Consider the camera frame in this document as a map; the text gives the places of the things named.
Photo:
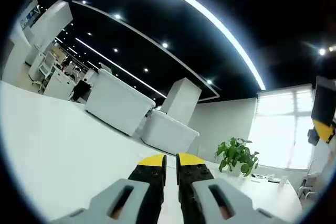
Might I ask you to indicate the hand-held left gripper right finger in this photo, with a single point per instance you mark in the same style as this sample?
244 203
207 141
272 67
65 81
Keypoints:
246 209

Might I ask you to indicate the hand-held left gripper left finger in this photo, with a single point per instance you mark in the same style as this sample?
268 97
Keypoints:
99 203

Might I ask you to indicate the white desk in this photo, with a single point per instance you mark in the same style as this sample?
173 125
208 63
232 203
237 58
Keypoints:
52 142

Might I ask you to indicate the small dark flat object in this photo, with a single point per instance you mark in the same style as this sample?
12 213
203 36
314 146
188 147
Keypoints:
260 176

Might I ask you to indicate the small white block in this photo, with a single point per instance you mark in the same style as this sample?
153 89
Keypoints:
284 180

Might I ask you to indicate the window with white blinds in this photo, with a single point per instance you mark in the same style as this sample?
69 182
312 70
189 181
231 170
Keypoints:
278 134

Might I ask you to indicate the green potted plant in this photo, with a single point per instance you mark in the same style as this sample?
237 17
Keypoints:
236 153

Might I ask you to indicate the long white ceiling light strip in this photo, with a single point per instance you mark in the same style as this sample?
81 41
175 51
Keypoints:
258 79

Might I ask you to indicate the white plastic storage box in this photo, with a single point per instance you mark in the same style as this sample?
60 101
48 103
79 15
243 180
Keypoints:
168 134
118 103

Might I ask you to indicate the white square pillar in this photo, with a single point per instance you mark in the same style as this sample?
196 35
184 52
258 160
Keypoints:
181 100

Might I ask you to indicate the white office chair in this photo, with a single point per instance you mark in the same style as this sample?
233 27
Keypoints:
46 66

